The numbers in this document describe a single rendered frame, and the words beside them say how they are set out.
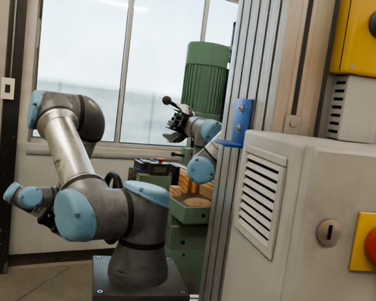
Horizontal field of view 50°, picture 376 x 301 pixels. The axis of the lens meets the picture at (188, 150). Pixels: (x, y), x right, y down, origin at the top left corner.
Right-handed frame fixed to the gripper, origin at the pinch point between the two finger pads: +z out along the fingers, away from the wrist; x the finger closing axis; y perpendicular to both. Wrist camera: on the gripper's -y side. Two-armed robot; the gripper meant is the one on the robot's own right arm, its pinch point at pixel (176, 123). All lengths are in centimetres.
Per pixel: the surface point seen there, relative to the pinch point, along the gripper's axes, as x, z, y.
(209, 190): 18.1, -6.0, -21.8
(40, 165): 55, 142, 16
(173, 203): 27.6, -8.7, -8.7
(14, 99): 21, 133, 48
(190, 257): 44, -10, -24
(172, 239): 39.8, -10.1, -13.4
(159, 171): 19.3, 4.7, -4.0
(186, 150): 7.3, 10.5, -13.9
